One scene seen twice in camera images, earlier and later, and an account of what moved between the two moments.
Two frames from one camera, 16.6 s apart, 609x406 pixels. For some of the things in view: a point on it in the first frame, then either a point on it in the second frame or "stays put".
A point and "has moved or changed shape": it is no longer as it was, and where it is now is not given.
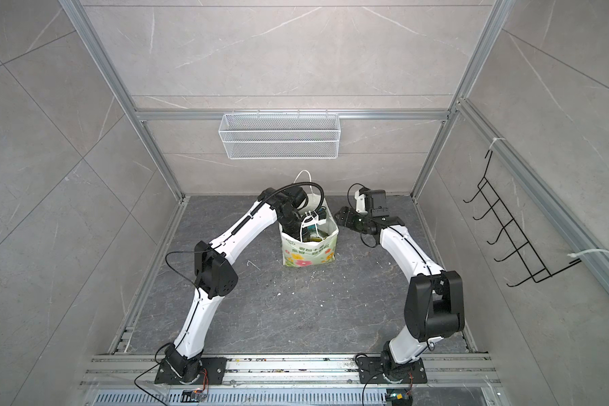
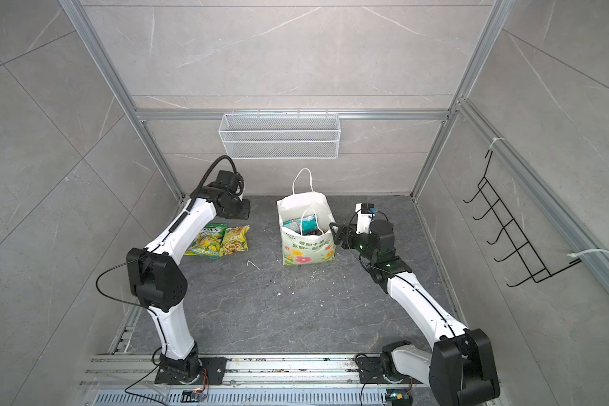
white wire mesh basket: x=280 y=136 stays put
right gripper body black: x=353 y=219 -> x=354 y=241
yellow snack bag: x=311 y=238 has moved or changed shape
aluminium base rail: x=129 y=379 stays put
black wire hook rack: x=538 y=271 stays put
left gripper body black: x=293 y=224 -> x=237 y=208
